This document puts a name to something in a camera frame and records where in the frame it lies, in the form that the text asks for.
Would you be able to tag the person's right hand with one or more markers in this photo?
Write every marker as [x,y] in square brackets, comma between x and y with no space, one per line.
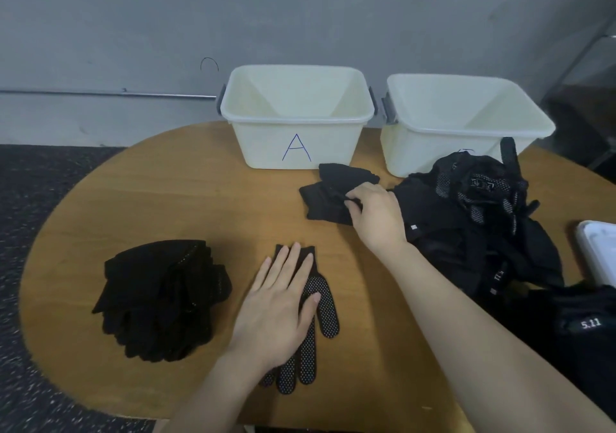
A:
[377,218]

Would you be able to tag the person's left hand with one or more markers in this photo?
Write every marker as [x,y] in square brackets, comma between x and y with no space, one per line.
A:
[274,317]

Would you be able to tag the white plastic bin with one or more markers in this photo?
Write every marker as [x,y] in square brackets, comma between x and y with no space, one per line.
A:
[414,154]
[255,144]

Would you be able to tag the pile of black gloves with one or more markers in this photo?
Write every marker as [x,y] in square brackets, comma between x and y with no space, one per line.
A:
[135,298]
[462,216]

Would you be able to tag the stack of black gloves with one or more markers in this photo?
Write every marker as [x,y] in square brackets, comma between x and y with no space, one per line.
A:
[115,298]

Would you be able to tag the person's right forearm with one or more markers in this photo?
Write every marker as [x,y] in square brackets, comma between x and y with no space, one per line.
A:
[491,351]

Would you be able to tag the white flat tray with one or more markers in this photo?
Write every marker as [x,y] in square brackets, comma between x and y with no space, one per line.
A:
[602,250]

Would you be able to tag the metal rack frame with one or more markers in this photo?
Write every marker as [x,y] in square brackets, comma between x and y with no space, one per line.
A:
[587,110]

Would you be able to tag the grey wall pipe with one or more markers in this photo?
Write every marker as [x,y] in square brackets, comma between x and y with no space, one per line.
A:
[106,93]

